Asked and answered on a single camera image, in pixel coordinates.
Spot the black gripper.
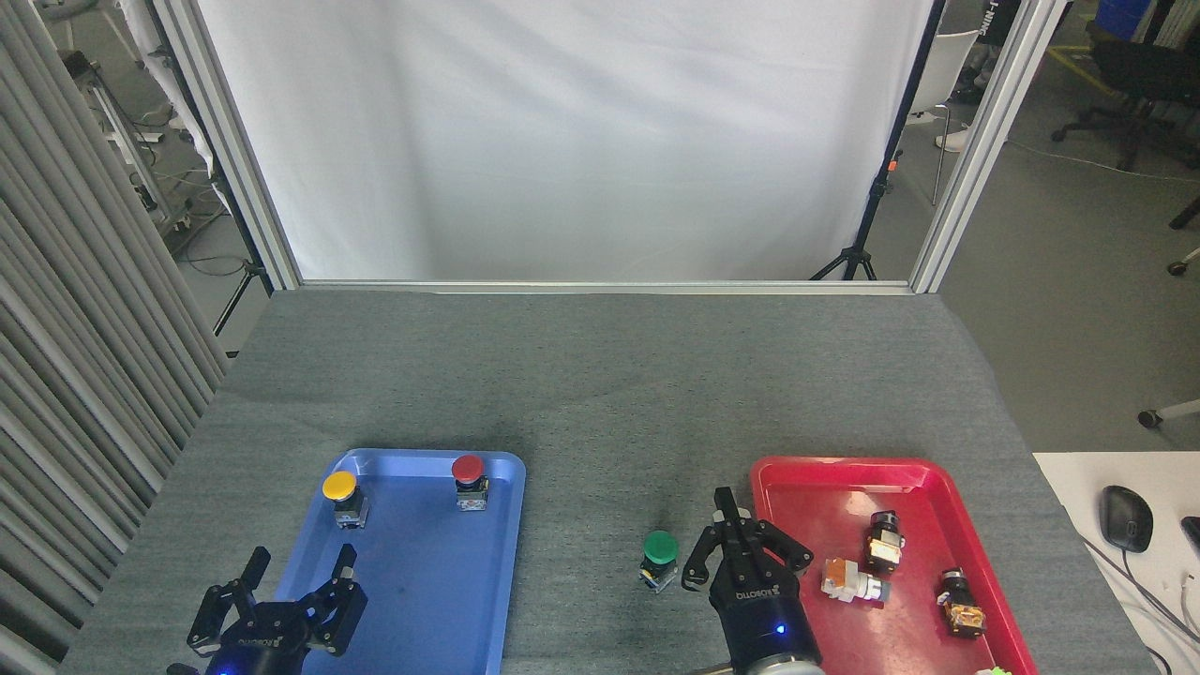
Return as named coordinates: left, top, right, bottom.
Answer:
left=681, top=487, right=818, bottom=672
left=187, top=543, right=368, bottom=675

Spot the green push button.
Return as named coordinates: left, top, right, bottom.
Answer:
left=639, top=530, right=681, bottom=594

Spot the yellow push button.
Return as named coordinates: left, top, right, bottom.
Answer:
left=322, top=471, right=369, bottom=531

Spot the red push button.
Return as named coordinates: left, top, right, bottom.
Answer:
left=451, top=455, right=490, bottom=513

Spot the red plastic tray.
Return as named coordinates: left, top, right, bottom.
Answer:
left=750, top=456, right=1018, bottom=675

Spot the blue plastic tray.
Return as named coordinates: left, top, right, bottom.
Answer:
left=246, top=448, right=527, bottom=675

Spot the white desk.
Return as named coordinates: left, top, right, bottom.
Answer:
left=1031, top=452, right=1200, bottom=675

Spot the grey ribbed curtain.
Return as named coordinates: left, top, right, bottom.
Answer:
left=0, top=0, right=229, bottom=675

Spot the black light stand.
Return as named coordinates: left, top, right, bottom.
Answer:
left=150, top=0, right=275, bottom=337

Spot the black tripod stand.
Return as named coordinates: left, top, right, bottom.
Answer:
left=810, top=0, right=948, bottom=282

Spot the black computer mouse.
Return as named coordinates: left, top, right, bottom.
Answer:
left=1099, top=485, right=1154, bottom=554

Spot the white chair leg with caster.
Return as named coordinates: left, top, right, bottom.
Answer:
left=1137, top=398, right=1200, bottom=430

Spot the white backdrop cloth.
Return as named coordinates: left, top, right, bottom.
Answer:
left=195, top=0, right=938, bottom=283

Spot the metal cart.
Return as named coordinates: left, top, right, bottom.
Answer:
left=56, top=47, right=196, bottom=237

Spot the white chair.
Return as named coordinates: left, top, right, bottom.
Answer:
left=905, top=30, right=980, bottom=207

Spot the black office chair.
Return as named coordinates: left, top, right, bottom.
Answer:
left=1050, top=0, right=1200, bottom=174

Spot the orange and white switch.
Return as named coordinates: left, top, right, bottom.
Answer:
left=820, top=558, right=892, bottom=608

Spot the black and white switch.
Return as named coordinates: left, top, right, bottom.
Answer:
left=864, top=510, right=907, bottom=573

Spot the black and orange switch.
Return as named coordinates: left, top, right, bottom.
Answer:
left=937, top=567, right=988, bottom=640

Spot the silver aluminium frame rail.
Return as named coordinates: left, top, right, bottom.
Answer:
left=298, top=279, right=915, bottom=297

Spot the grey desk cable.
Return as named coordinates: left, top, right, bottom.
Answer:
left=1078, top=532, right=1200, bottom=650

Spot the silver aluminium frame post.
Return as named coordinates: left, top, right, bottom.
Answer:
left=150, top=0, right=303, bottom=292
left=909, top=0, right=1070, bottom=294

